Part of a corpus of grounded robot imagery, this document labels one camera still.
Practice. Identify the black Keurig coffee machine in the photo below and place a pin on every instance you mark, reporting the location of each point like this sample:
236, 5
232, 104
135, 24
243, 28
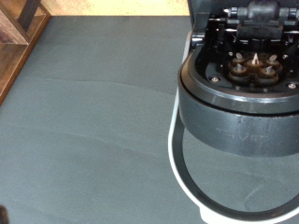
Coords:
236, 118

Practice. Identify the brown wooden shelf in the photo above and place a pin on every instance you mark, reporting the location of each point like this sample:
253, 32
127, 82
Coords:
14, 40

